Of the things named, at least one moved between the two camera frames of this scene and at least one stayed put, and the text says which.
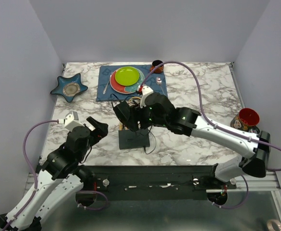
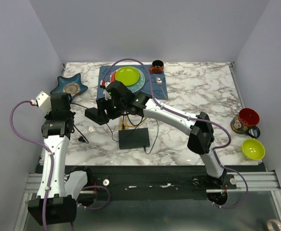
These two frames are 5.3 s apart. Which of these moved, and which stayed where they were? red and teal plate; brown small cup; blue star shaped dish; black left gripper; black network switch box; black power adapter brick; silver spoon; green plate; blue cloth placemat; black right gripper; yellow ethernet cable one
Moved: yellow ethernet cable one; black power adapter brick; black left gripper; black right gripper
Stayed: blue star shaped dish; black network switch box; silver spoon; red and teal plate; green plate; brown small cup; blue cloth placemat
